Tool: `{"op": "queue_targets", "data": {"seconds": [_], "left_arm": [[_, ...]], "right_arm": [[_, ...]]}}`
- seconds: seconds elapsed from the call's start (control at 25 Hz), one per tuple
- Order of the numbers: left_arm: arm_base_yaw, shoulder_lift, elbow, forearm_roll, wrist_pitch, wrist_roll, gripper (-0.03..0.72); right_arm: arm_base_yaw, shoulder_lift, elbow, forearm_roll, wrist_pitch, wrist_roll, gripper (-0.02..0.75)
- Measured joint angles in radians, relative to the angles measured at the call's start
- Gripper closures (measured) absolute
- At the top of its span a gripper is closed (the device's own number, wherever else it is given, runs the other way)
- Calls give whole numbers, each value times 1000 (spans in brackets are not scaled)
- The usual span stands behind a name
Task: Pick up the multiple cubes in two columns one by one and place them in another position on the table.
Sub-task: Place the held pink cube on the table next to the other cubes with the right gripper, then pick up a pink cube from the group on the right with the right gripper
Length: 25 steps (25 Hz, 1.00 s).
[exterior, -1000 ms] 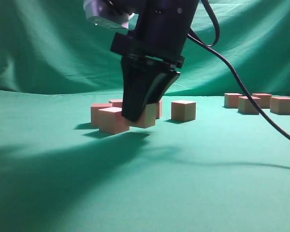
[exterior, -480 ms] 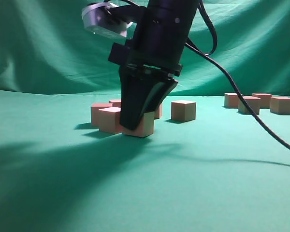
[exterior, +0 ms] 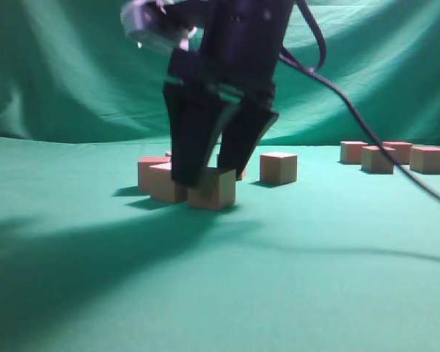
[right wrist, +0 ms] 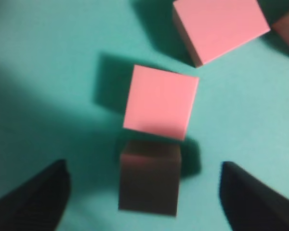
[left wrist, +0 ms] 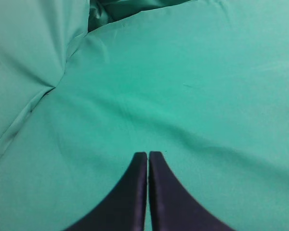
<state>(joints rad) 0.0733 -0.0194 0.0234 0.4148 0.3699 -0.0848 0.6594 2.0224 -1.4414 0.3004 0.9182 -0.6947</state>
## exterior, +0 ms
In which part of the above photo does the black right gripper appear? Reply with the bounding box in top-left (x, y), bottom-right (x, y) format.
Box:
top-left (163, 1), bottom-right (293, 187)

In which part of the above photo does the green cloth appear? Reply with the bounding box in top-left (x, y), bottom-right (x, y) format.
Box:
top-left (0, 1), bottom-right (440, 351)

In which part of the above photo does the black cable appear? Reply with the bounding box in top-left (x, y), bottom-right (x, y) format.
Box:
top-left (278, 0), bottom-right (440, 212)

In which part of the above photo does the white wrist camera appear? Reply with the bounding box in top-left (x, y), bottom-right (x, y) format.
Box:
top-left (120, 1), bottom-right (198, 52)

